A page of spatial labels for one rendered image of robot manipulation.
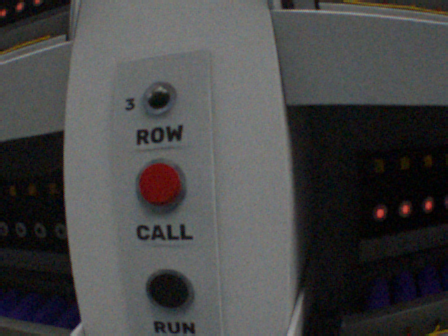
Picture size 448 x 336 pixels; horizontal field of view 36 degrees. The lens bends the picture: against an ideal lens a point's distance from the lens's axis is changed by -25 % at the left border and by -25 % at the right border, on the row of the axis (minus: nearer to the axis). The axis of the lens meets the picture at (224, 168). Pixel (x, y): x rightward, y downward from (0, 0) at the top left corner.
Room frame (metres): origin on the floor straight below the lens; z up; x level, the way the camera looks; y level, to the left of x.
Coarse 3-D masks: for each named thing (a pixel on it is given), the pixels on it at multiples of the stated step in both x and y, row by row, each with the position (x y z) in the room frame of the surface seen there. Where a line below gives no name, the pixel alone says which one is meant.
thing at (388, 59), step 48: (288, 0) 0.45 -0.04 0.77; (336, 0) 0.39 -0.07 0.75; (384, 0) 0.38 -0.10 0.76; (432, 0) 0.38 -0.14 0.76; (288, 48) 0.33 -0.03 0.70; (336, 48) 0.33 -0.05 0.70; (384, 48) 0.32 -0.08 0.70; (432, 48) 0.32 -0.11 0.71; (288, 96) 0.34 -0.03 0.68; (336, 96) 0.34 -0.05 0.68; (384, 96) 0.33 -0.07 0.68; (432, 96) 0.33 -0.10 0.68
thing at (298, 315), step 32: (384, 160) 0.47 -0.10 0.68; (416, 160) 0.47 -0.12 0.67; (384, 192) 0.48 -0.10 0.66; (416, 192) 0.48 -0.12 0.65; (384, 224) 0.49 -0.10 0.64; (416, 224) 0.48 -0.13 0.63; (384, 256) 0.49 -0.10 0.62; (416, 256) 0.48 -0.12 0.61; (352, 288) 0.47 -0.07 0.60; (384, 288) 0.44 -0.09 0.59; (416, 288) 0.47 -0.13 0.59; (320, 320) 0.39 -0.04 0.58; (352, 320) 0.39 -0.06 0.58; (384, 320) 0.38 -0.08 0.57; (416, 320) 0.38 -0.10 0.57
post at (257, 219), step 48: (96, 0) 0.34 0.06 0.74; (144, 0) 0.33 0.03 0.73; (192, 0) 0.33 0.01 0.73; (240, 0) 0.33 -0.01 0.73; (96, 48) 0.34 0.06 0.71; (144, 48) 0.33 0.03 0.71; (192, 48) 0.33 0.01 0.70; (240, 48) 0.33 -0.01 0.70; (96, 96) 0.34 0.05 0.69; (240, 96) 0.33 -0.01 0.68; (96, 144) 0.34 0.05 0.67; (240, 144) 0.33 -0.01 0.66; (288, 144) 0.34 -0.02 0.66; (96, 192) 0.34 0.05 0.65; (240, 192) 0.33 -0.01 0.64; (288, 192) 0.33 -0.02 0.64; (96, 240) 0.34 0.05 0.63; (240, 240) 0.33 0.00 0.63; (288, 240) 0.33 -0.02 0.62; (96, 288) 0.34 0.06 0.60; (240, 288) 0.33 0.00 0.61; (288, 288) 0.33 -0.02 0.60
